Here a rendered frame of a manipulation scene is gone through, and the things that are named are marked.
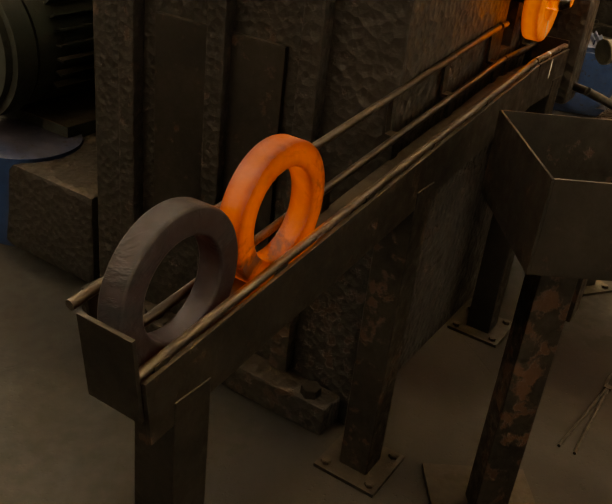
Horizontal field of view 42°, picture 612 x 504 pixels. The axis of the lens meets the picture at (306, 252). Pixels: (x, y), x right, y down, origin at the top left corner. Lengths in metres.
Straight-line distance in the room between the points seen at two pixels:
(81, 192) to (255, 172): 1.12
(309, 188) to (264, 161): 0.12
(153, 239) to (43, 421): 0.94
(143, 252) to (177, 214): 0.05
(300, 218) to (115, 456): 0.72
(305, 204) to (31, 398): 0.89
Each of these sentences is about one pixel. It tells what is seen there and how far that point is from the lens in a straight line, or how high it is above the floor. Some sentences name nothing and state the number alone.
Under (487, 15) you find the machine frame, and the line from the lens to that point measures 1.60.
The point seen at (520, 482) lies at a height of 0.01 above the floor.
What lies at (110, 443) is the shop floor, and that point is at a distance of 1.59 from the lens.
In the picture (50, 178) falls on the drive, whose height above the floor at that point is 0.25.
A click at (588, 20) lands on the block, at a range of 1.90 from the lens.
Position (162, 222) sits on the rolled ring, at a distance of 0.77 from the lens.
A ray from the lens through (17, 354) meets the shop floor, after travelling 1.83.
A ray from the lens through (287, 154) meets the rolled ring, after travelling 0.91.
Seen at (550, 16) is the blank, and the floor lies 0.78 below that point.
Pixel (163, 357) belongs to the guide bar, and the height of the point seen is 0.59.
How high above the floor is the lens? 1.07
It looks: 29 degrees down
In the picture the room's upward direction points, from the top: 7 degrees clockwise
